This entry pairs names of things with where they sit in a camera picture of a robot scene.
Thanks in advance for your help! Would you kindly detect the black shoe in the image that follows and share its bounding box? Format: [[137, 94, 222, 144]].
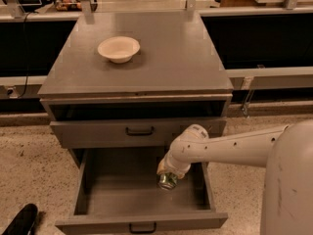
[[1, 204, 38, 235]]

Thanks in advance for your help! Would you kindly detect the grey drawer cabinet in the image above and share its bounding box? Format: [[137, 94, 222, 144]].
[[39, 11, 233, 162]]

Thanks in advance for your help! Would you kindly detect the white paper bowl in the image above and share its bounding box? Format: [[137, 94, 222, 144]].
[[98, 36, 140, 64]]

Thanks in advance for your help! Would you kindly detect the green crushed soda can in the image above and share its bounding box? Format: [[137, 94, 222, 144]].
[[158, 172, 178, 190]]

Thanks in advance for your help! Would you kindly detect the grey open middle drawer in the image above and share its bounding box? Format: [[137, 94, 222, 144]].
[[56, 147, 228, 235]]

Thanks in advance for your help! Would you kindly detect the grey metal railing frame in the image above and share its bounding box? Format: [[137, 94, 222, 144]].
[[1, 0, 312, 98]]

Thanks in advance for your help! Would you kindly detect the black power cable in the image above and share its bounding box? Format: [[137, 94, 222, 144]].
[[18, 11, 37, 99]]

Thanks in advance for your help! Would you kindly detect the black upper drawer handle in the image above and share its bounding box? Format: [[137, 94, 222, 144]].
[[125, 126, 155, 136]]

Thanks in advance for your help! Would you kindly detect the black middle drawer handle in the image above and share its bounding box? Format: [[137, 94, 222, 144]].
[[128, 222, 157, 235]]

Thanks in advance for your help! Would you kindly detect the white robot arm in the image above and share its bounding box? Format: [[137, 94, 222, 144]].
[[156, 119, 313, 235]]

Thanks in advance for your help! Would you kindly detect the grey upper drawer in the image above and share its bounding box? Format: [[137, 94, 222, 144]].
[[50, 117, 226, 149]]

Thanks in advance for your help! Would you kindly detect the black drawer handle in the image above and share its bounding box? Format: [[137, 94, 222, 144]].
[[125, 126, 155, 136], [128, 222, 157, 235]]

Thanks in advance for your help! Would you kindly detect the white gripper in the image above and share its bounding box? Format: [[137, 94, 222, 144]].
[[156, 153, 191, 180]]

